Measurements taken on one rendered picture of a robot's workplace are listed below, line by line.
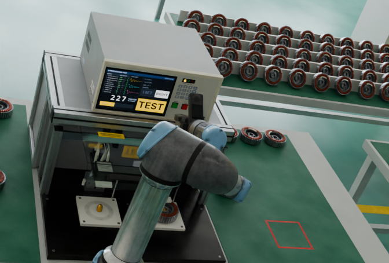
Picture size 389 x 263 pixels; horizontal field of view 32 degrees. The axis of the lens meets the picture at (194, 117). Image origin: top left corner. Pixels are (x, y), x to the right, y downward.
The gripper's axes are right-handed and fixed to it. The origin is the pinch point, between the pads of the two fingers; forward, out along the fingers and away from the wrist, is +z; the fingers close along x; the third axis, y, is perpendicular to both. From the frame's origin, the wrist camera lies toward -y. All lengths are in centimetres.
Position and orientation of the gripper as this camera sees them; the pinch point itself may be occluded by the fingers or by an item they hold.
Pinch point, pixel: (179, 114)
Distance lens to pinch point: 238.6
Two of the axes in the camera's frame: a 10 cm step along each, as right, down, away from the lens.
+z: -3.5, -1.6, 9.2
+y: -1.6, 9.8, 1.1
